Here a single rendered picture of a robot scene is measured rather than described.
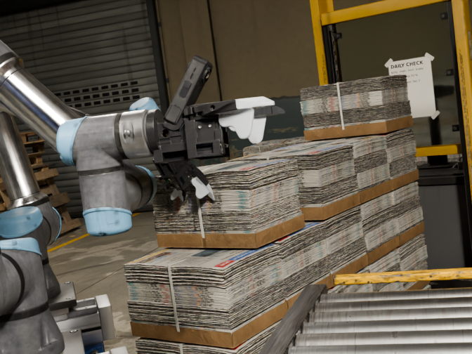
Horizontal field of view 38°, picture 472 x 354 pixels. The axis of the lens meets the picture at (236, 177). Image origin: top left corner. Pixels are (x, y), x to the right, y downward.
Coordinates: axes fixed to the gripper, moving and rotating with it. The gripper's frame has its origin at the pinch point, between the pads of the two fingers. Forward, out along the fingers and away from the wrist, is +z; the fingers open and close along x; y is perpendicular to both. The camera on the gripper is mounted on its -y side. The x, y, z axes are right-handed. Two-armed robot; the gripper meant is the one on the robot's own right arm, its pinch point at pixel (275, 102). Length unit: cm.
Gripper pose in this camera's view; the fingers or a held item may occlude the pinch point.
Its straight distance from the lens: 107.7
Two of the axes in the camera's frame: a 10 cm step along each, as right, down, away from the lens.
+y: 1.0, 9.9, -0.4
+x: -2.0, -0.2, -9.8
